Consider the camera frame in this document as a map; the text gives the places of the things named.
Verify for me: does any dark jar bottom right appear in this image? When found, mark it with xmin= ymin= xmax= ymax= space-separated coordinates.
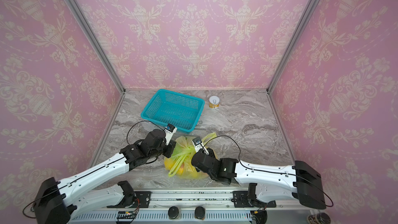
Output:
xmin=307 ymin=213 xmax=331 ymax=224

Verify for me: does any black knob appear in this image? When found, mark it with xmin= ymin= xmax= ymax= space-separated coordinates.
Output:
xmin=194 ymin=206 xmax=206 ymax=220
xmin=167 ymin=206 xmax=180 ymax=220

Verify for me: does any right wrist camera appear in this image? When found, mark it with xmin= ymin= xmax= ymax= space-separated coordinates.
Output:
xmin=192 ymin=137 xmax=209 ymax=155

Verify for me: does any yellow-green plastic bag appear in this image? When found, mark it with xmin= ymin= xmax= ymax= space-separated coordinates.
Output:
xmin=164 ymin=136 xmax=208 ymax=180

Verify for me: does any right black knob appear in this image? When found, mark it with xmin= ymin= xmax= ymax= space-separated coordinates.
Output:
xmin=194 ymin=206 xmax=206 ymax=220

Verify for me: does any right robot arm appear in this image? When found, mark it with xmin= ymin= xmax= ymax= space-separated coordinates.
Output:
xmin=191 ymin=150 xmax=327 ymax=210

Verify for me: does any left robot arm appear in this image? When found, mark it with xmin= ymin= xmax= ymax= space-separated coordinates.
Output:
xmin=32 ymin=124 xmax=177 ymax=224

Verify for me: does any left black knob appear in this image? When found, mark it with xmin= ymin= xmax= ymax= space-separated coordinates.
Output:
xmin=167 ymin=206 xmax=180 ymax=220

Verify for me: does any teal plastic basket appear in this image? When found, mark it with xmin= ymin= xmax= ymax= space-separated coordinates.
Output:
xmin=141 ymin=89 xmax=205 ymax=133

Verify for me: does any yellow drink can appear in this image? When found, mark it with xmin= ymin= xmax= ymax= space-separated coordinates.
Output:
xmin=209 ymin=95 xmax=220 ymax=108

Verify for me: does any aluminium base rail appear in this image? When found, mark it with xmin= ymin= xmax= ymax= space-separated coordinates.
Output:
xmin=70 ymin=187 xmax=320 ymax=224

